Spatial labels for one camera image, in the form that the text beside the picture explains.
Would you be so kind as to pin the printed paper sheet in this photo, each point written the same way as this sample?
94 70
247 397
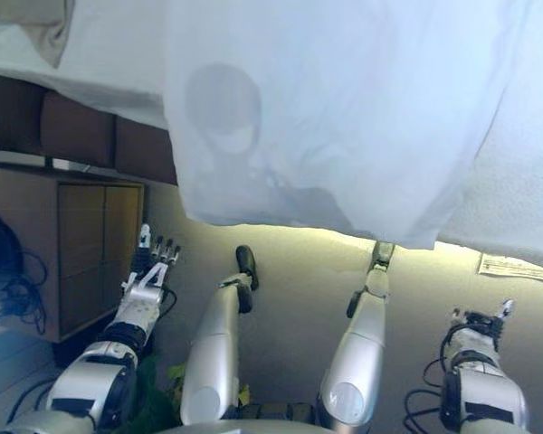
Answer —
520 269

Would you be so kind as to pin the large beige pillow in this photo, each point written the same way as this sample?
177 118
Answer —
31 31

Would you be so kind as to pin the green leafy houseplant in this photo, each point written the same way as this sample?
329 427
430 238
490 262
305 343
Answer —
154 398

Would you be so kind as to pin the brown upholstered bed frame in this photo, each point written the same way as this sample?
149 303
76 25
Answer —
81 131

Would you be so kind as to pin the white duvet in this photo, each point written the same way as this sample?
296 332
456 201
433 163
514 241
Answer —
344 113

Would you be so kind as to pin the silver right robot leg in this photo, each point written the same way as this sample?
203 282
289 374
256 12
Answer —
357 361

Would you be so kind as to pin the silver left robot leg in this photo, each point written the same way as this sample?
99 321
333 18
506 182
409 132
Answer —
212 352

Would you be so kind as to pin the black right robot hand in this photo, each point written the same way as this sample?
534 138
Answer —
479 325

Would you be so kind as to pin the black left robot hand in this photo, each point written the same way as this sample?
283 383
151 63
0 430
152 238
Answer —
147 262

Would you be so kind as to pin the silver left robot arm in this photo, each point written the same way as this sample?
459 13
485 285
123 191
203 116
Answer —
95 375

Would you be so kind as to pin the wooden nightstand with drawers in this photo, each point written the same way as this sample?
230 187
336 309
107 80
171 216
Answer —
86 253

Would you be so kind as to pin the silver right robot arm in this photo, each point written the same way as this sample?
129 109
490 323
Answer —
484 389

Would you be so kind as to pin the silver robot leg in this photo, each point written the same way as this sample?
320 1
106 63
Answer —
212 352
357 361

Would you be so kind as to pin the white textured blanket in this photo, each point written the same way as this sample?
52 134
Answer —
525 203

